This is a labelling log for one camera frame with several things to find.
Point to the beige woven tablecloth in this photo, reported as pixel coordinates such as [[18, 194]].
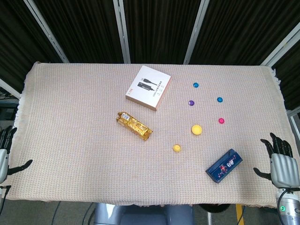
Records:
[[82, 140]]

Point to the dark blue printed box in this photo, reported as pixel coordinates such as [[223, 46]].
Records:
[[223, 165]]

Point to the gold foil snack package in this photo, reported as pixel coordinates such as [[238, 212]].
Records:
[[133, 126]]

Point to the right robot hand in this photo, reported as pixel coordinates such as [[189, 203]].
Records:
[[283, 171]]

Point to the aluminium frame post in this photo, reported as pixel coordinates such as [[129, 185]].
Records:
[[122, 30], [281, 44], [47, 32], [195, 32]]

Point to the grey robot torso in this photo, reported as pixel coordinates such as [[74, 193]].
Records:
[[143, 214]]

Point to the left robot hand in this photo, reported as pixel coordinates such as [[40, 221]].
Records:
[[3, 159]]

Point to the blue plastic disc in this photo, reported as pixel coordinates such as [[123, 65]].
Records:
[[219, 99], [195, 85]]

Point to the black pleated curtain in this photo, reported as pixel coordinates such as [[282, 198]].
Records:
[[161, 28]]

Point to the purple plastic disc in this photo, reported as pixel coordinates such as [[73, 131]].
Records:
[[191, 102]]

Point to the large yellow disc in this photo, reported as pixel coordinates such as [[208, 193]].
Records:
[[196, 129]]

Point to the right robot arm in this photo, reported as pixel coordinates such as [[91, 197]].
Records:
[[291, 211]]

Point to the pink plastic disc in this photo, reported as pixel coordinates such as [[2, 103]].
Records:
[[221, 121]]

